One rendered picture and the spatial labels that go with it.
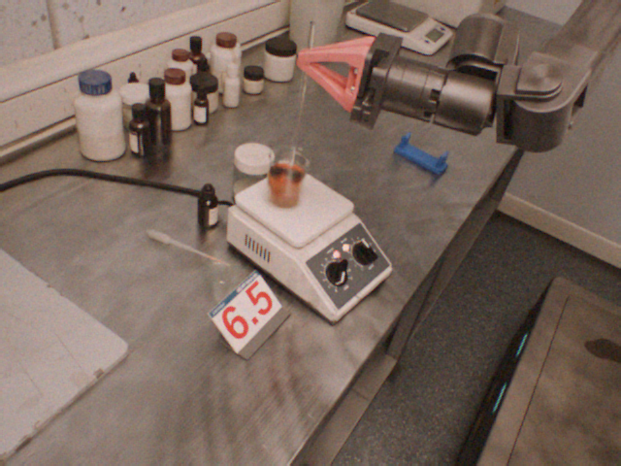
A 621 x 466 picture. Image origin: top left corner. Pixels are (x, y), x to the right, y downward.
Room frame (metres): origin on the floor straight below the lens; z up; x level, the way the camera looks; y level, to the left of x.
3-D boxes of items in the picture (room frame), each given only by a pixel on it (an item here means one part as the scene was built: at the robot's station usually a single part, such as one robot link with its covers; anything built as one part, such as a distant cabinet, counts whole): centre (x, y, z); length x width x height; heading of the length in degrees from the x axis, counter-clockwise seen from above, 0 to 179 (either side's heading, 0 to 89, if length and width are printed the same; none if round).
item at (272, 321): (0.41, 0.05, 0.77); 0.09 x 0.06 x 0.04; 155
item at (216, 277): (0.48, 0.11, 0.76); 0.06 x 0.06 x 0.02
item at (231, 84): (0.92, 0.21, 0.79); 0.03 x 0.03 x 0.08
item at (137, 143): (0.71, 0.31, 0.79); 0.03 x 0.03 x 0.08
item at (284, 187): (0.55, 0.04, 0.87); 0.06 x 0.05 x 0.08; 45
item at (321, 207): (0.56, 0.03, 0.83); 0.12 x 0.12 x 0.01; 57
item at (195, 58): (0.97, 0.29, 0.80); 0.04 x 0.04 x 0.10
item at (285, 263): (0.54, 0.01, 0.79); 0.22 x 0.13 x 0.08; 57
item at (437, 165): (0.86, -0.17, 0.77); 0.10 x 0.03 x 0.04; 60
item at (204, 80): (0.89, 0.25, 0.78); 0.05 x 0.05 x 0.06
